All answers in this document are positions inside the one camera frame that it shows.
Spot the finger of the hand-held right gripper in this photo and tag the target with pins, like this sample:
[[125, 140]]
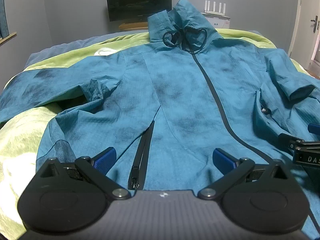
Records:
[[291, 140], [314, 128]]

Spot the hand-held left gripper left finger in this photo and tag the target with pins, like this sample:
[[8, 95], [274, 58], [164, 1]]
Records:
[[106, 158]]

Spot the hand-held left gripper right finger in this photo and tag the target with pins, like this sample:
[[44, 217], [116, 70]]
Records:
[[223, 158]]

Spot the teal hooded jacket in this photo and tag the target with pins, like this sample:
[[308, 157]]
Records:
[[175, 100]]

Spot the light green blanket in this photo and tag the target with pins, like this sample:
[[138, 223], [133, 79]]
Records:
[[22, 140]]

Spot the white door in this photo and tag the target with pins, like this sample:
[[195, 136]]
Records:
[[306, 17]]

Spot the wooden desk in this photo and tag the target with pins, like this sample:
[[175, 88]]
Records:
[[132, 25]]

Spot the white router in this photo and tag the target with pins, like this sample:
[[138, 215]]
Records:
[[215, 8]]

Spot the wooden window sill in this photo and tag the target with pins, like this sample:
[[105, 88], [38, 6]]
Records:
[[8, 37]]

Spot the black monitor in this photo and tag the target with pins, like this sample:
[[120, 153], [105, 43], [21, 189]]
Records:
[[138, 0]]

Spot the blue curtain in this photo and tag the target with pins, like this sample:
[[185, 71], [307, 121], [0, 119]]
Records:
[[3, 15]]

